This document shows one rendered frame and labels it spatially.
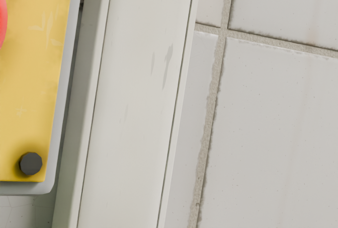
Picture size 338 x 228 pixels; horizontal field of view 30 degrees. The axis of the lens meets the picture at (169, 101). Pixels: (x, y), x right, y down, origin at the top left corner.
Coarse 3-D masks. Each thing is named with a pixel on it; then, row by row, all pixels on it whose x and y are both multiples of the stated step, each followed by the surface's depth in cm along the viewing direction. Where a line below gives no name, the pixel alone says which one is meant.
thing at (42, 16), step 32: (32, 0) 18; (64, 0) 19; (32, 32) 18; (64, 32) 19; (0, 64) 18; (32, 64) 18; (64, 64) 19; (0, 96) 18; (32, 96) 19; (64, 96) 20; (0, 128) 18; (32, 128) 19; (0, 160) 18; (32, 160) 19; (0, 192) 19; (32, 192) 19
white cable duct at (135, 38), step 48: (96, 0) 26; (144, 0) 27; (192, 0) 28; (96, 48) 26; (144, 48) 27; (96, 96) 26; (144, 96) 27; (96, 144) 26; (144, 144) 27; (96, 192) 26; (144, 192) 28
